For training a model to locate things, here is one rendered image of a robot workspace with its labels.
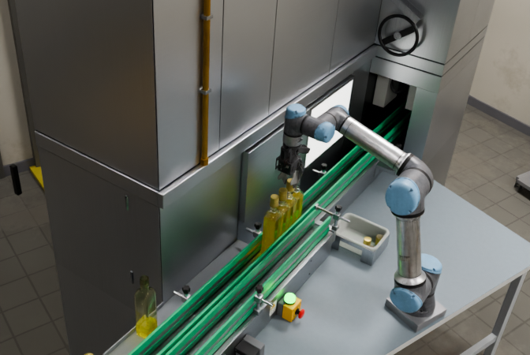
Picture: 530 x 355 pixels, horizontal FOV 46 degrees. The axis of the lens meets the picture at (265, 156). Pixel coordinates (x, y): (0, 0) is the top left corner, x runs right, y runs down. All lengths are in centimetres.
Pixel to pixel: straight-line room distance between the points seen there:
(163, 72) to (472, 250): 177
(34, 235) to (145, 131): 229
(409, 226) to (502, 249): 95
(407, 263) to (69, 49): 136
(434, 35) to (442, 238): 97
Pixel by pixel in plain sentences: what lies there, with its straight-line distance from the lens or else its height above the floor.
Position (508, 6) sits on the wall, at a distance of 569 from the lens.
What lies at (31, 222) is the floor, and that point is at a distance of 426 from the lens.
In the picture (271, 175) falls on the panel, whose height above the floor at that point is 112.
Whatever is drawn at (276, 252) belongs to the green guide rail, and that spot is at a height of 94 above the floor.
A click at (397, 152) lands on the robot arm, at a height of 142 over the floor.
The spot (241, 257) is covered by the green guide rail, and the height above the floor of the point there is 94.
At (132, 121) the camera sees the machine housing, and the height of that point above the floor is 162.
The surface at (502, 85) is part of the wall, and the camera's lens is 584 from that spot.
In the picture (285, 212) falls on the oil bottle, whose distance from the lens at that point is 252.
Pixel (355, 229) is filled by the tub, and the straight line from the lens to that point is 296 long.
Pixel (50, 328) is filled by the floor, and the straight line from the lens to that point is 358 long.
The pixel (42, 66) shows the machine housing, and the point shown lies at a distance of 224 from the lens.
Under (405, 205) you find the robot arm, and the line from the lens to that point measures 217.
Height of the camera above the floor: 262
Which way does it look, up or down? 33 degrees down
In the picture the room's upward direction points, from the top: 4 degrees clockwise
